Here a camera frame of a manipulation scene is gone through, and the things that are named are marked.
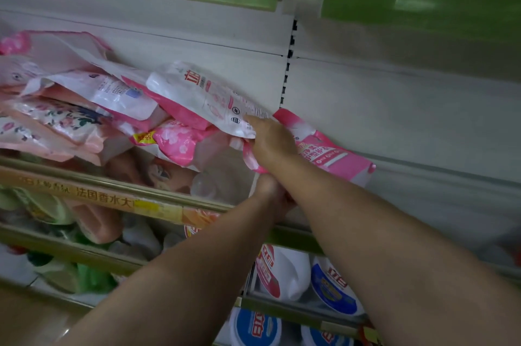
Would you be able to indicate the green refill pouch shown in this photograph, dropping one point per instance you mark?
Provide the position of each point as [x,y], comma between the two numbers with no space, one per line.
[36,205]

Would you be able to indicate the white bottle red label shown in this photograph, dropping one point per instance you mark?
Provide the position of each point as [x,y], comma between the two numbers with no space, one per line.
[285,272]

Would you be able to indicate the person's left forearm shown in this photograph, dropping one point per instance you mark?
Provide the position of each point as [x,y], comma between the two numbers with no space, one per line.
[183,288]

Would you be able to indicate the green lower shelf rail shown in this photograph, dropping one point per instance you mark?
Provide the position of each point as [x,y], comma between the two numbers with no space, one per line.
[69,250]

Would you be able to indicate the person's right fingers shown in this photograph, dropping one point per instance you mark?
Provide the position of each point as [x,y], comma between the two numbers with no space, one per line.
[254,121]

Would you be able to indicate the white refill pouch red print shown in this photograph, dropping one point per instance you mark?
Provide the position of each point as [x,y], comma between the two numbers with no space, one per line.
[199,93]

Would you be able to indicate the slotted shelf upright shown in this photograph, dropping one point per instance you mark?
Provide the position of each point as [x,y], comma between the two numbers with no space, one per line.
[288,64]

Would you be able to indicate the pile of pink floral pouches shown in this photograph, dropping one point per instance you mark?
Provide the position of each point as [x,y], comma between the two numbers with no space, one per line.
[73,109]

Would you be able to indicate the person's right forearm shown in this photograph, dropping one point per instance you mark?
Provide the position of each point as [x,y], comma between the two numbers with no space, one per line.
[390,260]

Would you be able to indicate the peach refill pouch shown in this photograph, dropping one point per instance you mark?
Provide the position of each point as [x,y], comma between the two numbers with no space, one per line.
[97,221]

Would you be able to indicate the person's left hand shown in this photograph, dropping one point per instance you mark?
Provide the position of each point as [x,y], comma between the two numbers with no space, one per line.
[272,195]

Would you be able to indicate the pink detergent refill pouch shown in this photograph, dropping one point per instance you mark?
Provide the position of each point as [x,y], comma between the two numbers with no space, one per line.
[329,154]

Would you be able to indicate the green detergent bottle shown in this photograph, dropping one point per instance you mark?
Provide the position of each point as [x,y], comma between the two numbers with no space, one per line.
[77,276]

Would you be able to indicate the person's right hand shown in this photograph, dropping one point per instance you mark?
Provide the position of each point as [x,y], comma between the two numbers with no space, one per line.
[273,142]

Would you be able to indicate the white bottle blue label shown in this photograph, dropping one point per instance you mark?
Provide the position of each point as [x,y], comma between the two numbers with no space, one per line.
[254,329]
[331,288]

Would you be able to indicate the shelf rail with orange label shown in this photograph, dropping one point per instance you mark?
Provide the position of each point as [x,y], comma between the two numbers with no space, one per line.
[101,195]

